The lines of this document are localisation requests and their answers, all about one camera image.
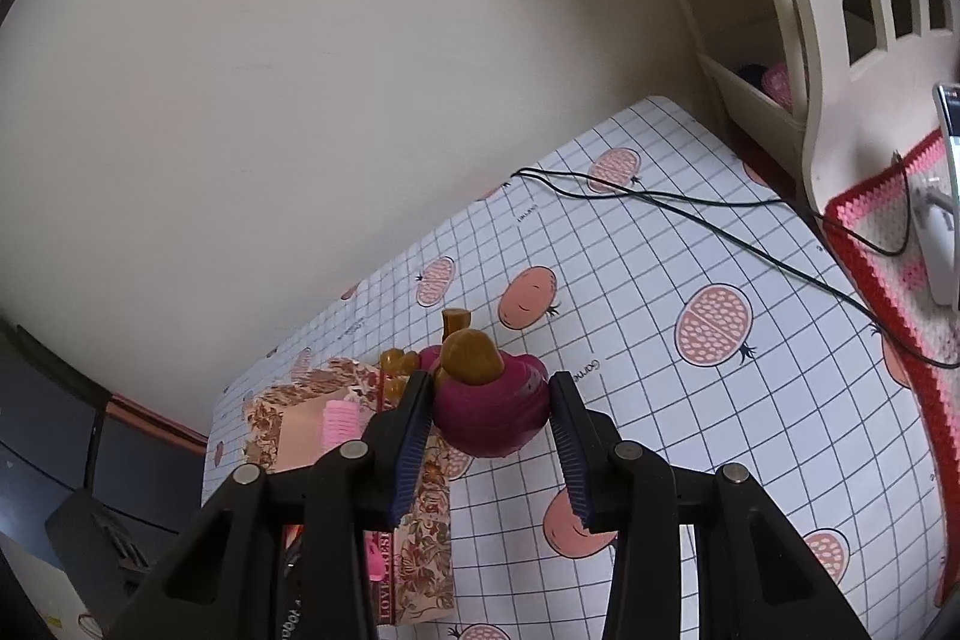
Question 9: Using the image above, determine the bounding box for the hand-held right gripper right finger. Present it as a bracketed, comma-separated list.
[550, 371, 875, 640]

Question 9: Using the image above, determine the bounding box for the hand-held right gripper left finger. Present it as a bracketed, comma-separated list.
[109, 370, 436, 640]

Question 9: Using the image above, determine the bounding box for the pink hair roller clip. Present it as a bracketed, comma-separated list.
[322, 400, 368, 453]

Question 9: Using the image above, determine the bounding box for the floral paper gift box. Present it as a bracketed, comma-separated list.
[241, 357, 458, 626]

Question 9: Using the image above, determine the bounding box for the doll with magenta hair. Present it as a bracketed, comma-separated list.
[379, 306, 552, 459]

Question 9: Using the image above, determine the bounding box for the grid fruit print tablecloth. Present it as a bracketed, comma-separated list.
[201, 96, 953, 640]

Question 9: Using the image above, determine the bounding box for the dark angular object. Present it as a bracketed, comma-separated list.
[43, 488, 162, 611]

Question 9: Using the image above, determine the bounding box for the dark cabinet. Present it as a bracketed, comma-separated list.
[0, 317, 211, 536]

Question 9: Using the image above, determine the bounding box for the red and pink crochet mat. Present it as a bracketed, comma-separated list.
[825, 126, 960, 611]

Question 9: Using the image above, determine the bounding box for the pink knitted item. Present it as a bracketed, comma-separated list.
[763, 61, 797, 110]

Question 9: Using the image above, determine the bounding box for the phone on white stand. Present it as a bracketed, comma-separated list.
[911, 81, 960, 307]

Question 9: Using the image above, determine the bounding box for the white wooden shelf unit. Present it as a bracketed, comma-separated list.
[611, 0, 960, 214]

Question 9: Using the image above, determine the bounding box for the black cable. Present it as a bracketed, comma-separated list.
[536, 175, 960, 371]
[511, 166, 912, 259]

